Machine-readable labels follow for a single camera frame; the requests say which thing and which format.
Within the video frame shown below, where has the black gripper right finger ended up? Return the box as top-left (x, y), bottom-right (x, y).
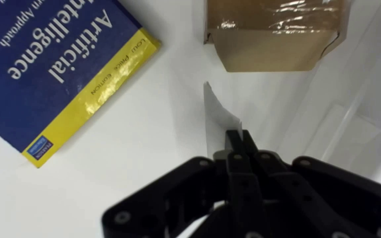
top-left (242, 130), bottom-right (381, 238)

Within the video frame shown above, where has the flat brown cardboard box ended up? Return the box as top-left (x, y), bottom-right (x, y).
top-left (202, 0), bottom-right (349, 73)

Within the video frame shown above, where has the clear plastic container white lid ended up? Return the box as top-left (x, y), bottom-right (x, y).
top-left (260, 0), bottom-right (381, 191)

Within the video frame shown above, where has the blue and yellow textbook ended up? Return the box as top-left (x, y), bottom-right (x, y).
top-left (0, 0), bottom-right (163, 169)

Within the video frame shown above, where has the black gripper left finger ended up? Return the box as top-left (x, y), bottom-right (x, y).
top-left (100, 130), bottom-right (263, 238)

